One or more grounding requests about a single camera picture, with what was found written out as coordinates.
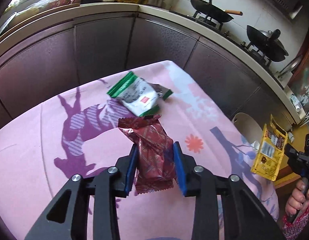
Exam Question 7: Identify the yellow snack packet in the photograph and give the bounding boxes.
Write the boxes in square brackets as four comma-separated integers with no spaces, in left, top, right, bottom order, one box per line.
[251,114,288,181]

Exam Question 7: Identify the dark red snack packet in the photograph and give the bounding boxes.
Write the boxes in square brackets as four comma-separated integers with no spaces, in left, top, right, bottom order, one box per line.
[118,114,176,194]

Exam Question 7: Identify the tan round trash bin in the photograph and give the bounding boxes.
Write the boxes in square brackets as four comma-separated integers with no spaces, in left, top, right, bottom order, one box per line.
[232,113,262,152]

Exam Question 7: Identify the dark kitchen cabinets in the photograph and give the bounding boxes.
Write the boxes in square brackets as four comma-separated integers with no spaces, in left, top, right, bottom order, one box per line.
[0,12,295,129]

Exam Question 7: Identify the right hand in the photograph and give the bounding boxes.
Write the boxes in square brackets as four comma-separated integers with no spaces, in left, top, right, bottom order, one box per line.
[285,179,309,216]

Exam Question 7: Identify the pink floral tablecloth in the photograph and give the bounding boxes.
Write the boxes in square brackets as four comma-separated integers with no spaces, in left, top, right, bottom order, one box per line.
[0,61,279,239]

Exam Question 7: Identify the green white snack packet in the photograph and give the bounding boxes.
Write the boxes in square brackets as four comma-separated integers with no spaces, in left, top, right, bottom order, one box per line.
[107,71,173,117]

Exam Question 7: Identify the black wok with lid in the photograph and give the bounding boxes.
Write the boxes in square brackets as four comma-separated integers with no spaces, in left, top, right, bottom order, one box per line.
[247,25,289,62]

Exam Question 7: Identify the black wok wooden handle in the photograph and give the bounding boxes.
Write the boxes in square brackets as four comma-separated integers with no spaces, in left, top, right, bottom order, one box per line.
[190,0,243,23]

